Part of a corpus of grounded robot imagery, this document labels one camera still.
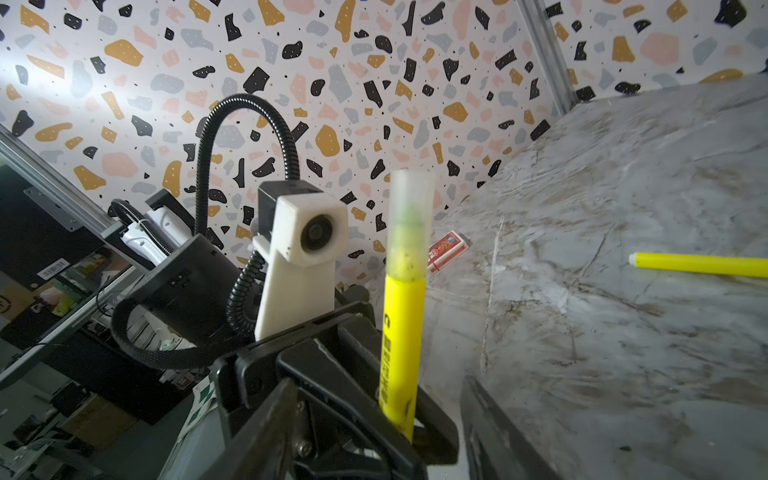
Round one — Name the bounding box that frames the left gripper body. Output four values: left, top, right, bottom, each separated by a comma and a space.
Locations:
212, 301, 380, 438

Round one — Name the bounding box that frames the red card packet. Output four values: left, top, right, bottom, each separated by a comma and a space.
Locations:
428, 230, 469, 273

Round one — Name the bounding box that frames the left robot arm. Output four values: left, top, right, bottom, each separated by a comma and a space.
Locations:
112, 181, 459, 479

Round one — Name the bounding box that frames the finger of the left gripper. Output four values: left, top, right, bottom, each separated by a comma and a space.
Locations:
277, 340, 427, 479
338, 316, 459, 465

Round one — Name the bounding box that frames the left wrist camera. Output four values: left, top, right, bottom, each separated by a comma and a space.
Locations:
252, 180, 349, 341

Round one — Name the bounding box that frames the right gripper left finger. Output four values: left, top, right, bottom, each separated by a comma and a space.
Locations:
200, 378, 298, 480

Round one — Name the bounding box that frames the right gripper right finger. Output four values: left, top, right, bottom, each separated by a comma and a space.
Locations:
460, 376, 560, 480

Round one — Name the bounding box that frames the yellow highlighter pen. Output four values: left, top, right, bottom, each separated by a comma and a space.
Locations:
628, 252, 767, 278
377, 206, 430, 444

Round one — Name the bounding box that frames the black corrugated cable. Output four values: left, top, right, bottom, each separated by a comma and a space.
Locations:
107, 93, 301, 370

